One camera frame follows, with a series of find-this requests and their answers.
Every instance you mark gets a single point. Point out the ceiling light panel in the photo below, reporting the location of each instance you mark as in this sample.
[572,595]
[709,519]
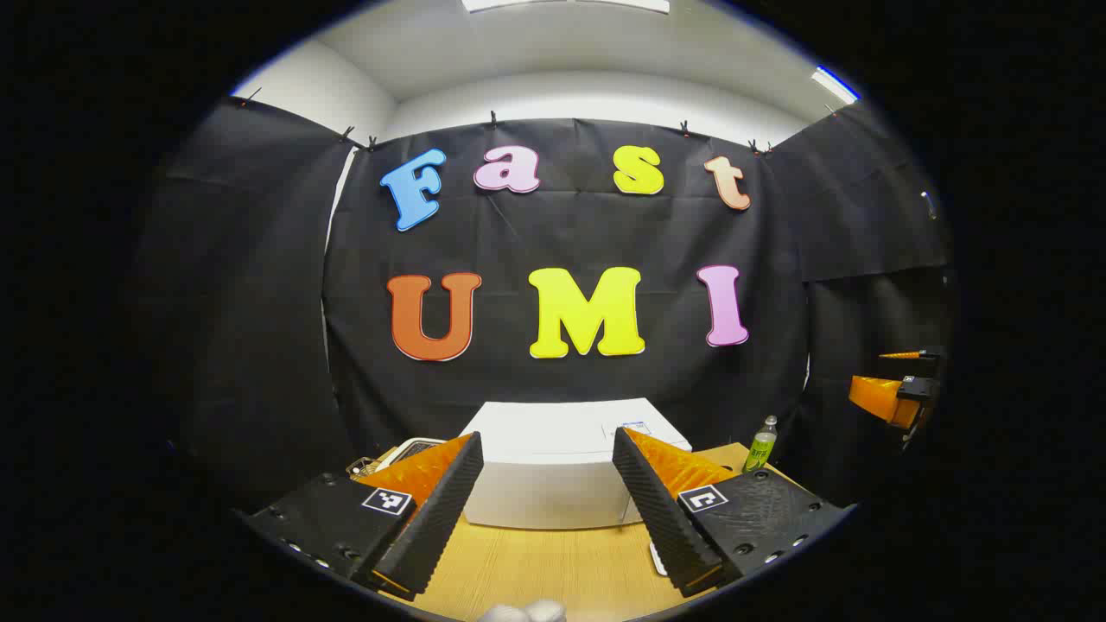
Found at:
[562,4]
[834,85]

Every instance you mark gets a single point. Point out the small white appliance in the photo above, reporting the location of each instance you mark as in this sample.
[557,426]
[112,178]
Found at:
[410,449]

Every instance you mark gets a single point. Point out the green tea bottle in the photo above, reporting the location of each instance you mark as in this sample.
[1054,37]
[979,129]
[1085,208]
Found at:
[761,447]

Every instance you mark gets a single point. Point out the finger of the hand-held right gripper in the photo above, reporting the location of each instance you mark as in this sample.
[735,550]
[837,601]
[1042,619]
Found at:
[877,396]
[916,353]

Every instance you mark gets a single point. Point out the white square plate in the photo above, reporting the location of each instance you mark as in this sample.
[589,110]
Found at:
[657,560]

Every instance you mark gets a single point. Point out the black backdrop cloth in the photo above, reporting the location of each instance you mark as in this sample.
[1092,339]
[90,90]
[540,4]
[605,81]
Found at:
[562,225]

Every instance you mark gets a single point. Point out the white microwave oven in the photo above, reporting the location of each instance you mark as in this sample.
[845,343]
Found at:
[544,466]

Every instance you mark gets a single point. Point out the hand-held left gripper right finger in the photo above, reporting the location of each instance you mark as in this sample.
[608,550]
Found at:
[661,518]

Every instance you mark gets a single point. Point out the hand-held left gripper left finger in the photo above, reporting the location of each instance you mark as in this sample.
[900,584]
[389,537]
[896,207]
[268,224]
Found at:
[436,518]

